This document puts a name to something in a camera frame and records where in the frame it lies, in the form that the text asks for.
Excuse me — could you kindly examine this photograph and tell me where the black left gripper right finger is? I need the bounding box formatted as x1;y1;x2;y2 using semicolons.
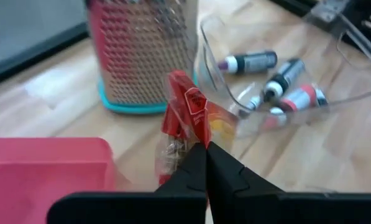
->
206;141;286;224

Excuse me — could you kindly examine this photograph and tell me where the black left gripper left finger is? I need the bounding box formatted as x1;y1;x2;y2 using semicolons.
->
153;142;209;224

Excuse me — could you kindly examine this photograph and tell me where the red snack packet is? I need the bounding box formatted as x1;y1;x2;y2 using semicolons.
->
155;70;239;187

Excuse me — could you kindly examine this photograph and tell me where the small dark white-capped bottle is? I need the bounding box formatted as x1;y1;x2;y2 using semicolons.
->
238;95;263;119

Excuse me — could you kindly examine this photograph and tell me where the red-labelled food colouring bottle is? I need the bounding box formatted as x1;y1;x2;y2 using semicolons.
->
262;83;329;130

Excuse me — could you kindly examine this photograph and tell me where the black-capped food colouring bottle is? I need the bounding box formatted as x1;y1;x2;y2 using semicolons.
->
262;58;306;103

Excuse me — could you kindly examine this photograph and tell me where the clear plastic bin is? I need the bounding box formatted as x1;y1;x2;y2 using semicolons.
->
199;14;371;139

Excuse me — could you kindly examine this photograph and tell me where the purple-capped food colouring bottle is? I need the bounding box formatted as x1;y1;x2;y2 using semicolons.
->
218;50;278;75

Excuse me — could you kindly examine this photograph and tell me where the pink plastic bin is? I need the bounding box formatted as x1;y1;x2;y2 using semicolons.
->
0;136;116;224

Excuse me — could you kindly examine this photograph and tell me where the box grater with teal handle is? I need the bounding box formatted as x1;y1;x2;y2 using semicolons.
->
85;0;200;115

